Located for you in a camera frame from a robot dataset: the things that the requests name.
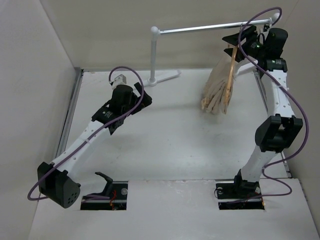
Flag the left aluminium frame rail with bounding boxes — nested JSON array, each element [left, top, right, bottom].
[[54, 67, 84, 158]]

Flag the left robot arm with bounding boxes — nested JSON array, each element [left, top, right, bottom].
[[37, 82, 152, 209]]

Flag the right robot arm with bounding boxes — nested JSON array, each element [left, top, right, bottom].
[[215, 25, 307, 202]]

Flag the white clothes rack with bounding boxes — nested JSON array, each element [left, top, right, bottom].
[[143, 13, 281, 87]]

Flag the wooden clothes hanger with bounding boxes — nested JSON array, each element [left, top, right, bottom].
[[224, 37, 238, 103]]

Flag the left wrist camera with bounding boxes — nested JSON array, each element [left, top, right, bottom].
[[109, 74, 127, 89]]

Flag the beige trousers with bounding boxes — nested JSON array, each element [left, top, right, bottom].
[[201, 55, 234, 115]]

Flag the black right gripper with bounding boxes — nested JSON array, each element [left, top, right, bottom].
[[222, 25, 268, 63]]

